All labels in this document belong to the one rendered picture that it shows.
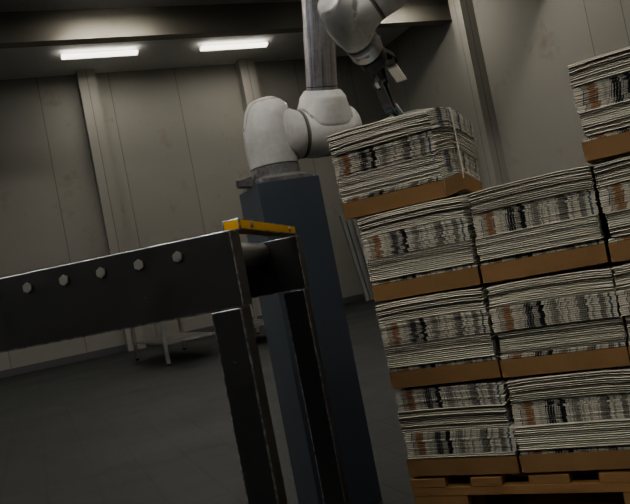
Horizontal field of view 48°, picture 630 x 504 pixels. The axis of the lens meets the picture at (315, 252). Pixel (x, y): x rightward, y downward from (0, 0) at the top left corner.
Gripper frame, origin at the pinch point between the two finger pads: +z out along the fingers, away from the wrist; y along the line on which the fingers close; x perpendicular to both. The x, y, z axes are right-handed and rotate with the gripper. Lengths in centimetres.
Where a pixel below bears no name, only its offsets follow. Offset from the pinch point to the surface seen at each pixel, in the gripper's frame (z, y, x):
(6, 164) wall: 442, -497, -915
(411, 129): -13.6, 22.9, 9.1
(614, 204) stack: 6, 44, 50
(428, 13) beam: 701, -767, -261
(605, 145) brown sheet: -6, 36, 52
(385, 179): -7.0, 31.0, -1.0
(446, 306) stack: 8, 62, 9
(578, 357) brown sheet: 16, 76, 37
